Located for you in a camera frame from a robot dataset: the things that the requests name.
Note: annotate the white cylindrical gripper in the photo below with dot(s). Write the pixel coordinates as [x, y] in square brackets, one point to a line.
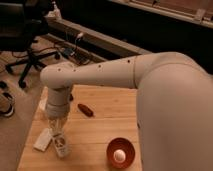
[57, 106]

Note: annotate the clear plastic bottle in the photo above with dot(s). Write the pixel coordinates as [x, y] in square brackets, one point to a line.
[61, 145]

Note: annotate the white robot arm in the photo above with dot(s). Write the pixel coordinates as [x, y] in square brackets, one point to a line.
[174, 104]

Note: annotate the white spray bottle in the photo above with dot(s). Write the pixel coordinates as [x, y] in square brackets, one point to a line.
[55, 13]

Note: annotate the white rectangular remote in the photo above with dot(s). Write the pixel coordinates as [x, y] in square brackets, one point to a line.
[43, 140]

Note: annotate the white paper cup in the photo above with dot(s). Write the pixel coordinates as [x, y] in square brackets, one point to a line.
[42, 104]

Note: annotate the black rectangular block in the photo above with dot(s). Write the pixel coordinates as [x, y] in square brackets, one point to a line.
[71, 97]

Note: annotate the reddish brown oblong object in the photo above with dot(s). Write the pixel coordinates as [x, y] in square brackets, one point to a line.
[86, 110]

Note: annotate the black and white sneaker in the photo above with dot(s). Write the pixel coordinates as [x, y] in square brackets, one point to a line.
[6, 105]

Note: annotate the red bowl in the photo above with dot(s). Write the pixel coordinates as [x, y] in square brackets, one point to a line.
[125, 145]

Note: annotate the white egg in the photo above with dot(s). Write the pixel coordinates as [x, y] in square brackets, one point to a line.
[119, 156]

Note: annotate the blue power strip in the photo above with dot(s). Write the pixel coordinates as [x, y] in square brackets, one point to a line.
[67, 53]

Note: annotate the long metal beam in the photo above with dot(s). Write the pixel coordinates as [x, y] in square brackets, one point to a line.
[98, 39]

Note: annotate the black office chair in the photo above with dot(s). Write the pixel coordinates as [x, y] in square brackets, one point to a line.
[21, 21]

